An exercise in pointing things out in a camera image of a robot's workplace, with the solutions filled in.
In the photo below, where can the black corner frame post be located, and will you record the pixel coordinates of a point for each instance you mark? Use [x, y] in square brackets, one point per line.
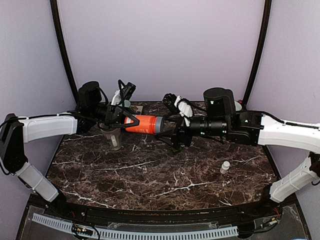
[54, 5]
[258, 53]

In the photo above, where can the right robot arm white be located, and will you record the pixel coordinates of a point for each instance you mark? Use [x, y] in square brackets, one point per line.
[246, 127]

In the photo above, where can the black right corner frame post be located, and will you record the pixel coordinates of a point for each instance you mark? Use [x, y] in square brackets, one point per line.
[258, 53]

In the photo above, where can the black front table rail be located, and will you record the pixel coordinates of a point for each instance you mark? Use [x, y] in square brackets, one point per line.
[234, 215]

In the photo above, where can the teal ceramic bowl on plate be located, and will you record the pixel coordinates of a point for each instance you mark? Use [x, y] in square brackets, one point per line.
[127, 104]

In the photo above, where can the black left corner frame post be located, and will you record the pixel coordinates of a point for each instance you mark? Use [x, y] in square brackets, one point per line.
[54, 5]

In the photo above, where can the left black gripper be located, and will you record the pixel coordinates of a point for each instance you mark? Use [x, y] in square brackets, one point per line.
[114, 116]

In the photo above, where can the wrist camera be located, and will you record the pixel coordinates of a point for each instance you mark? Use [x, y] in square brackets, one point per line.
[124, 93]
[178, 105]

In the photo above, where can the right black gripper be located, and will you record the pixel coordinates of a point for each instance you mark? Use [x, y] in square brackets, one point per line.
[180, 127]

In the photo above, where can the square floral ceramic plate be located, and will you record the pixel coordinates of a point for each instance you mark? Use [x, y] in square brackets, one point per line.
[138, 109]

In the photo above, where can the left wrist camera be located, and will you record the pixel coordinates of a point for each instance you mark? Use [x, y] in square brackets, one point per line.
[124, 93]

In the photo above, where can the grey bottle cap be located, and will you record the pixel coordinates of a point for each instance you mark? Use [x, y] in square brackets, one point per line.
[159, 124]

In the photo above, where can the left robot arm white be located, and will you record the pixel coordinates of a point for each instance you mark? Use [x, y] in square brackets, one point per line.
[93, 107]

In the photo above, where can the small white pill bottle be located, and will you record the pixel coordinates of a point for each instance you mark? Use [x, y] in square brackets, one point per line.
[224, 167]

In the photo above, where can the grey slotted cable duct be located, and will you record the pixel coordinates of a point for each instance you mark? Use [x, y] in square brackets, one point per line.
[123, 231]

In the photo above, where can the orange pill bottle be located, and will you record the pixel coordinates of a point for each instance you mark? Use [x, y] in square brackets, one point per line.
[147, 125]

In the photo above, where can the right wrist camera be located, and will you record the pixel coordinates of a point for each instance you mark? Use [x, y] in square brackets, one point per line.
[178, 105]

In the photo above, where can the small pale corner bowl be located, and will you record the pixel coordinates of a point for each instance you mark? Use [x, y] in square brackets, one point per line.
[238, 106]

